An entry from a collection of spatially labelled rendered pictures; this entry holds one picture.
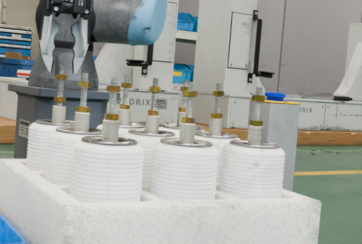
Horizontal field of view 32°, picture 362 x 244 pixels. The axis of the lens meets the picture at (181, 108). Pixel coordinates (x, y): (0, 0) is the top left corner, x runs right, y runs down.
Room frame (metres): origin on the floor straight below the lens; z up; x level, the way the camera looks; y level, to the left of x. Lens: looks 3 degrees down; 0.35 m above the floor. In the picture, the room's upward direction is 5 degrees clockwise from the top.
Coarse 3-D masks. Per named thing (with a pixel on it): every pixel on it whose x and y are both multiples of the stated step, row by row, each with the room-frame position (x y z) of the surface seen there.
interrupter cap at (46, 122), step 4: (36, 120) 1.06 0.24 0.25; (40, 120) 1.08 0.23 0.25; (44, 120) 1.08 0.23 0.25; (48, 120) 1.08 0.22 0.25; (48, 124) 1.03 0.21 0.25; (52, 124) 1.03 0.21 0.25; (56, 124) 1.03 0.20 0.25; (60, 124) 1.03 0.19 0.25; (64, 124) 1.04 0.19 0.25; (68, 124) 1.04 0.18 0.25; (72, 124) 1.04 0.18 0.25
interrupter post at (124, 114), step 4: (120, 112) 1.12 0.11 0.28; (124, 112) 1.11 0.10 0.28; (128, 112) 1.12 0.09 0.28; (120, 116) 1.12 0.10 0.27; (124, 116) 1.11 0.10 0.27; (128, 116) 1.12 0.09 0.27; (120, 120) 1.12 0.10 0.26; (124, 120) 1.11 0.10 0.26; (128, 120) 1.12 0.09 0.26; (120, 124) 1.12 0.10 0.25; (124, 124) 1.11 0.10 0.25; (128, 124) 1.12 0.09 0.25
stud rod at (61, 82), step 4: (60, 68) 1.07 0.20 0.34; (64, 68) 1.07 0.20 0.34; (60, 72) 1.07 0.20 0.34; (64, 72) 1.07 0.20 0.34; (60, 80) 1.07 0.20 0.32; (60, 84) 1.07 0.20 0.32; (60, 88) 1.07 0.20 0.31; (60, 92) 1.07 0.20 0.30; (60, 96) 1.07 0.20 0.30; (60, 104) 1.07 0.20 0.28
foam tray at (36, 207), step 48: (0, 192) 1.08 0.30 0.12; (48, 192) 0.84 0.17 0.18; (144, 192) 0.89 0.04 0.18; (288, 192) 0.99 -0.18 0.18; (48, 240) 0.82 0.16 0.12; (96, 240) 0.78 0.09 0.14; (144, 240) 0.81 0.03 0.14; (192, 240) 0.84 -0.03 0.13; (240, 240) 0.87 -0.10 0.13; (288, 240) 0.91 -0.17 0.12
